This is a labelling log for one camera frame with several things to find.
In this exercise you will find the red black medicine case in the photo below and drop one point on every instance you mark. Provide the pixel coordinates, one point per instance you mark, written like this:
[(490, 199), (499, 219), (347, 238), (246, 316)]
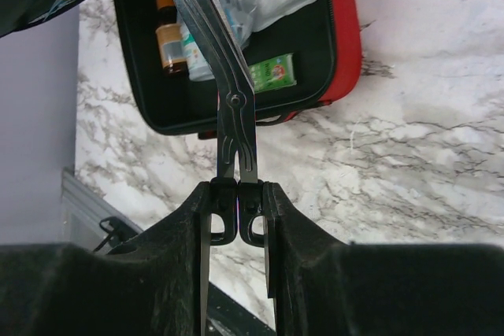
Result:
[(324, 39)]

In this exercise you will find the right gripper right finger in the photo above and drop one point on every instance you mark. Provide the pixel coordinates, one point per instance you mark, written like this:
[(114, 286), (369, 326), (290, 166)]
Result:
[(303, 270)]

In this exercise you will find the clear bottle green label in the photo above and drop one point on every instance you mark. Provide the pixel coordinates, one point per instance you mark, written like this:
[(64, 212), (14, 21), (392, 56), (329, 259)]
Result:
[(198, 67)]

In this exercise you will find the small green box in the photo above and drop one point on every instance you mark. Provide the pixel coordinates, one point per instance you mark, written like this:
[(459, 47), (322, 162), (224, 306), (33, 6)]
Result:
[(273, 74)]

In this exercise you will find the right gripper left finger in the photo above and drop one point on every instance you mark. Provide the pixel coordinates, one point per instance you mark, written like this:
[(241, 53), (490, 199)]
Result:
[(168, 271)]

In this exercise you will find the black handled scissors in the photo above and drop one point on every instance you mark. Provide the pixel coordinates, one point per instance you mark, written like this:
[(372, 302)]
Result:
[(236, 186)]

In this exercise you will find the aluminium frame rail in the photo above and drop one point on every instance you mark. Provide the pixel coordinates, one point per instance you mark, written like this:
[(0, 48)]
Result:
[(89, 221)]

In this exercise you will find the blue packets clear bag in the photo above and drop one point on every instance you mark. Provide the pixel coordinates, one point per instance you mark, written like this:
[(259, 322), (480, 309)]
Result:
[(240, 17)]

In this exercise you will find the brown bottle orange cap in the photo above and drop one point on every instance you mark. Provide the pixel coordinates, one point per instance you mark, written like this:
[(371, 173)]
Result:
[(169, 39)]

